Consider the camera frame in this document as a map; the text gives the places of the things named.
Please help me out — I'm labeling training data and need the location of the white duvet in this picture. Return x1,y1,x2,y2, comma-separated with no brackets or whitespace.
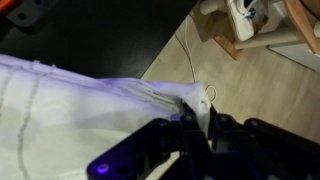
0,55,211,180

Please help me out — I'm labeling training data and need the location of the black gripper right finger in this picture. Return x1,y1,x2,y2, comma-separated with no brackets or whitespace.
209,106,320,180

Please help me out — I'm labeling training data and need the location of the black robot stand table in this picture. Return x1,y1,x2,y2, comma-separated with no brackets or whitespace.
0,0,197,78

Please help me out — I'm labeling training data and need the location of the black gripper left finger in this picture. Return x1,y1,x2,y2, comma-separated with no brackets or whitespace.
86,104,212,180

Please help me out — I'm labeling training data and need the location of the wooden cat tree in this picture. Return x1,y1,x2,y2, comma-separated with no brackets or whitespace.
191,0,320,60

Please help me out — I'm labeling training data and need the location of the white floor cable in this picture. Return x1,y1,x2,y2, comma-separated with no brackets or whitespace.
174,14,218,104

